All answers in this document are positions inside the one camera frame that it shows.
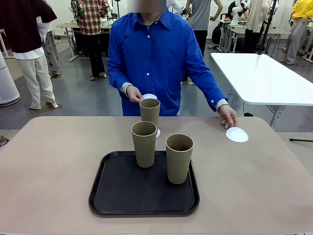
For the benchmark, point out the background desk with white legs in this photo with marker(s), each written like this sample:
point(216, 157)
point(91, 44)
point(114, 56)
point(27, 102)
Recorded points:
point(71, 25)

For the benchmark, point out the person in blue shirt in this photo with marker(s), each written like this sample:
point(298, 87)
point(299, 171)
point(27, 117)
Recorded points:
point(149, 54)

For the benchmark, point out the seated person in black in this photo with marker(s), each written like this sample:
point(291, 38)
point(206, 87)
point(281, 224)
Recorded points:
point(231, 9)

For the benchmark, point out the person in grey t-shirt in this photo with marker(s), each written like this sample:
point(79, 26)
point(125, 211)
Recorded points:
point(199, 17)

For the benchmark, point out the person's right forearm blue sleeve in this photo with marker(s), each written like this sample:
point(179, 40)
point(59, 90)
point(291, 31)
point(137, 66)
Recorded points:
point(117, 82)

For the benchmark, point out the black camera pole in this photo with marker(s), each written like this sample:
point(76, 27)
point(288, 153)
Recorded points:
point(266, 31)

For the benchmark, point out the black backpack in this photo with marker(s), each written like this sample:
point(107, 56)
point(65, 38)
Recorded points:
point(216, 35)

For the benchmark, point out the person in yellow top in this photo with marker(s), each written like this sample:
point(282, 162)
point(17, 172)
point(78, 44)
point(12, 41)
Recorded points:
point(302, 9)

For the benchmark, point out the person's left forearm blue sleeve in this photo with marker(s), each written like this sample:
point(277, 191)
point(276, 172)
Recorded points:
point(210, 90)

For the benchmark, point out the person's right hand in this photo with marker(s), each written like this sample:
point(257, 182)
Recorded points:
point(134, 94)

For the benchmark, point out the tall beige plastic cup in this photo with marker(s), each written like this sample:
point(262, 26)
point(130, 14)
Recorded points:
point(144, 149)
point(178, 164)
point(150, 113)

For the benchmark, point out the white cylindrical appliance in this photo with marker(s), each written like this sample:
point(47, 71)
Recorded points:
point(7, 85)

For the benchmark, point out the background workbench grey frame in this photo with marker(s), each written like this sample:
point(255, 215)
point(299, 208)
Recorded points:
point(276, 31)

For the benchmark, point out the person in plaid shirt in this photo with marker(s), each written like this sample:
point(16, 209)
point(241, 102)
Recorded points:
point(91, 19)

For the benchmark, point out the person in cream long top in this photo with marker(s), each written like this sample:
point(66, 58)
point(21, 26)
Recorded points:
point(255, 17)

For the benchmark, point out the person in white shirt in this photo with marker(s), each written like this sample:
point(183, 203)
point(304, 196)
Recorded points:
point(174, 6)

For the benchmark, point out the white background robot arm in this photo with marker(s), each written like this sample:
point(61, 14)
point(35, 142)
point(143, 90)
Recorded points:
point(236, 12)

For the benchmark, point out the dark brown flat object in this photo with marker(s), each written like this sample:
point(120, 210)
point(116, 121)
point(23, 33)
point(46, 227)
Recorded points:
point(3, 140)

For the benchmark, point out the white rounded table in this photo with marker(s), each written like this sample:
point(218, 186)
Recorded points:
point(264, 78)

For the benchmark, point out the person's left hand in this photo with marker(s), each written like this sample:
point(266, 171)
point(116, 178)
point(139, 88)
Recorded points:
point(228, 116)

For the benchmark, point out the person in grey trousers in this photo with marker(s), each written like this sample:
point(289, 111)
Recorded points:
point(52, 54)

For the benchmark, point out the white lace paper coaster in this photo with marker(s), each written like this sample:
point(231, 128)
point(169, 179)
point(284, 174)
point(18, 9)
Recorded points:
point(236, 134)
point(150, 96)
point(159, 133)

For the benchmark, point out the person in maroon top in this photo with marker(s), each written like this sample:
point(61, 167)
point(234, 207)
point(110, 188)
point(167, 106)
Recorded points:
point(22, 29)

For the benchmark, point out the thin black rod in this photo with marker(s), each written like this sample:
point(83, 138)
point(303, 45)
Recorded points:
point(300, 140)

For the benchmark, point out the black plastic serving tray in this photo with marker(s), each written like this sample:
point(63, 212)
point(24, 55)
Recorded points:
point(146, 195)

